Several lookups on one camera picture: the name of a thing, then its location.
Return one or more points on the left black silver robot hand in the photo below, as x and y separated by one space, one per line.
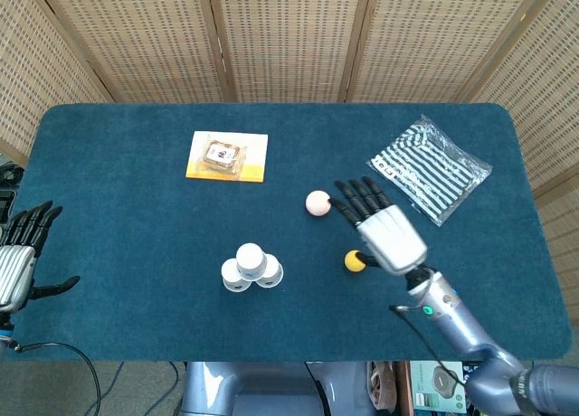
16 271

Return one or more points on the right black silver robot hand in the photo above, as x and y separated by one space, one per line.
391 239

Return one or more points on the white floral paper cup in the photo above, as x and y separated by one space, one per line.
272 271
250 260
230 278

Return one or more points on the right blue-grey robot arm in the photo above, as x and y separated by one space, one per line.
470 334

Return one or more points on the yellow ball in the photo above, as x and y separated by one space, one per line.
352 261

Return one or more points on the striped cloth in plastic bag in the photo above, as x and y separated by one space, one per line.
429 172

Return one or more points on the white ball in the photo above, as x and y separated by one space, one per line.
316 204

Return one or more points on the black equipment beside table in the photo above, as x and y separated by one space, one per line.
8 185

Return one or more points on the brown cloth bundle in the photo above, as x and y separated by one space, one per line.
382 384

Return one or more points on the blue table mat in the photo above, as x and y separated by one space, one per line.
158 235

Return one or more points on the box with grey device print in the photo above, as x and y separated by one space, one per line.
432 389

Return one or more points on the yellow white card board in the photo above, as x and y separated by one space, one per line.
255 163

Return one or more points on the packaged bread slices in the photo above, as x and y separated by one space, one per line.
221 156

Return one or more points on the blue-grey robot torso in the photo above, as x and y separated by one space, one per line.
253 389

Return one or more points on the woven wooden folding screen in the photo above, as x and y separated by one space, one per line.
289 40

